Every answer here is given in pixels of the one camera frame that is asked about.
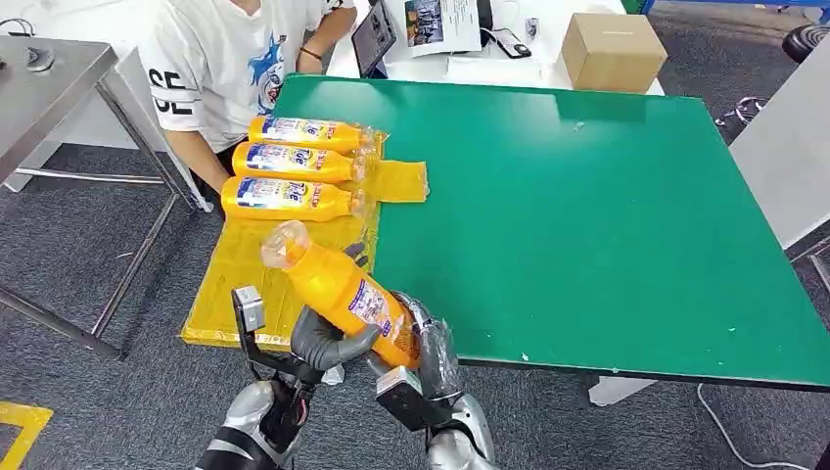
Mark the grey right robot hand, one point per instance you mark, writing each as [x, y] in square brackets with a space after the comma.
[438, 363]

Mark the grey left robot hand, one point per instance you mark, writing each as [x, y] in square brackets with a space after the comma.
[318, 347]

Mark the orange drink bottle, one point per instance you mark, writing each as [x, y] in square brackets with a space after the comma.
[331, 165]
[340, 137]
[324, 201]
[331, 285]

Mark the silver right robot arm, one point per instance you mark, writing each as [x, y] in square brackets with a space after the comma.
[470, 422]

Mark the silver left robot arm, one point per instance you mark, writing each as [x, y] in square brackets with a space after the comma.
[246, 408]

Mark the yellow sheet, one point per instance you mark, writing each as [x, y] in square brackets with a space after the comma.
[246, 279]

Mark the green table mat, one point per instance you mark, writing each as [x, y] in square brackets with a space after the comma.
[648, 227]

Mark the dark wristband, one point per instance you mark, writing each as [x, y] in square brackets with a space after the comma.
[311, 53]

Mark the yellow floor tape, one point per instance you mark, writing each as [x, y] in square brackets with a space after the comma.
[32, 422]

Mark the black tablet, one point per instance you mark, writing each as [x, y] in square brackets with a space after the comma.
[373, 39]

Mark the person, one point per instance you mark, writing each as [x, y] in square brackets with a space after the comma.
[207, 52]

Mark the white desk with side panel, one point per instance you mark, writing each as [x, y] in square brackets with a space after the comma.
[123, 84]

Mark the black phone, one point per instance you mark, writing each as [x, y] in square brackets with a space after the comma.
[512, 44]

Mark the printed paper sheet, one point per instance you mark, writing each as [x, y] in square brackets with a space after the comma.
[457, 26]

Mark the black upright device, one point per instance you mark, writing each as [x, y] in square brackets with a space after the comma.
[484, 19]

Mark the small silver gadget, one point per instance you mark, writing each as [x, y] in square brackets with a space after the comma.
[532, 28]

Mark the brown cardboard box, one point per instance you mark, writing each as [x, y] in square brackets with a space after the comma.
[613, 53]

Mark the steel bench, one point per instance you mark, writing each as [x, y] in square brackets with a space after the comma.
[39, 97]

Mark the chrome stool base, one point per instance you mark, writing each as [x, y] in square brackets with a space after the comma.
[747, 110]

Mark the round metal fixture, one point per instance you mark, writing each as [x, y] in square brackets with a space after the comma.
[40, 58]

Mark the green crate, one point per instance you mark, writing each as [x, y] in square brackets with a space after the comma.
[633, 6]

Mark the pale grey table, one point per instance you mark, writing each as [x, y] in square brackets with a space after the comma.
[784, 149]

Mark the black stool seat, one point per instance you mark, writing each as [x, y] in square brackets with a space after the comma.
[807, 43]

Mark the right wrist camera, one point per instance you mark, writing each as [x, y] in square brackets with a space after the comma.
[397, 384]

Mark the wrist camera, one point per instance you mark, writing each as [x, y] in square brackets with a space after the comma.
[248, 310]
[397, 384]

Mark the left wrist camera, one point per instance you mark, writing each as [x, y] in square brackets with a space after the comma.
[248, 310]

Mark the blue metal frame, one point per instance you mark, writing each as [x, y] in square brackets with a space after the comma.
[733, 2]

